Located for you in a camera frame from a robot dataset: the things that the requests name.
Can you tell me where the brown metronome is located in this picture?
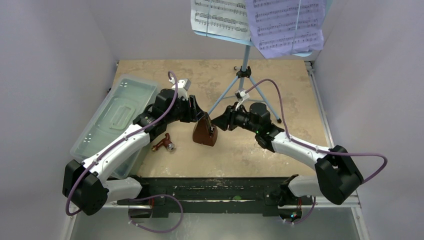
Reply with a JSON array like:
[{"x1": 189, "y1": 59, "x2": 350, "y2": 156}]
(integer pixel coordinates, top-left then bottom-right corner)
[{"x1": 192, "y1": 112, "x2": 218, "y2": 147}]

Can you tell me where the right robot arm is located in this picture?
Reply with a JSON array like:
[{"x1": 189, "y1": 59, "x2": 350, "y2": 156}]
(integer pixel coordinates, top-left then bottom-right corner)
[{"x1": 211, "y1": 102, "x2": 364, "y2": 206}]

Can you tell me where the clear plastic storage bin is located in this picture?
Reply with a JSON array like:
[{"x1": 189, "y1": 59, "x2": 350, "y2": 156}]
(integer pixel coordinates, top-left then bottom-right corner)
[{"x1": 70, "y1": 74, "x2": 161, "y2": 162}]

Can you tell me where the purple paper sheet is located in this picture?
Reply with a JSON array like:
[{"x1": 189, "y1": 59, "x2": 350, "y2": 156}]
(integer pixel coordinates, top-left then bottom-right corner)
[{"x1": 245, "y1": 0, "x2": 327, "y2": 59}]

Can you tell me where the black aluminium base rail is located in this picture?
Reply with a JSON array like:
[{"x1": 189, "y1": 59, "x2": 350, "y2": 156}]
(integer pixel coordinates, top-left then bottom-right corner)
[{"x1": 67, "y1": 177, "x2": 362, "y2": 220}]

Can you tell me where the brown capo clamp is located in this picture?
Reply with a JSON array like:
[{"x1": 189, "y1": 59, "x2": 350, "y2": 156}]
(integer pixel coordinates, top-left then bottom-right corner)
[{"x1": 151, "y1": 132, "x2": 176, "y2": 152}]

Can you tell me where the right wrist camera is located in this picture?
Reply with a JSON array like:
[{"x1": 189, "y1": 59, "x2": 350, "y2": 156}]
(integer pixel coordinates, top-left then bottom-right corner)
[{"x1": 234, "y1": 88, "x2": 250, "y2": 110}]

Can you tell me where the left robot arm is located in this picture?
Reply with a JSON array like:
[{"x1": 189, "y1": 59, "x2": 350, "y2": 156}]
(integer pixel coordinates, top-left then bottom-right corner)
[{"x1": 62, "y1": 88, "x2": 206, "y2": 216}]

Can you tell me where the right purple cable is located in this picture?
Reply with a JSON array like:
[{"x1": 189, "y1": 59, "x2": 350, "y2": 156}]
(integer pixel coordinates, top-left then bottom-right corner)
[{"x1": 245, "y1": 78, "x2": 388, "y2": 226}]

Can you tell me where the light blue music stand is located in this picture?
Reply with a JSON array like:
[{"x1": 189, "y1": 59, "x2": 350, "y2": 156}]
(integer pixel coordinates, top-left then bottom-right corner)
[{"x1": 191, "y1": 0, "x2": 334, "y2": 124}]

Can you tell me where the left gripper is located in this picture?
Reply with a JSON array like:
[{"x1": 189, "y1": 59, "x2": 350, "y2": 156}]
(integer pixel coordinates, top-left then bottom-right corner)
[{"x1": 165, "y1": 95, "x2": 204, "y2": 124}]

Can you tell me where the white sheet music page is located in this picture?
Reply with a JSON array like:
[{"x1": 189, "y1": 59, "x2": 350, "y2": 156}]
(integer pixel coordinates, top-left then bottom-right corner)
[{"x1": 190, "y1": 0, "x2": 251, "y2": 41}]

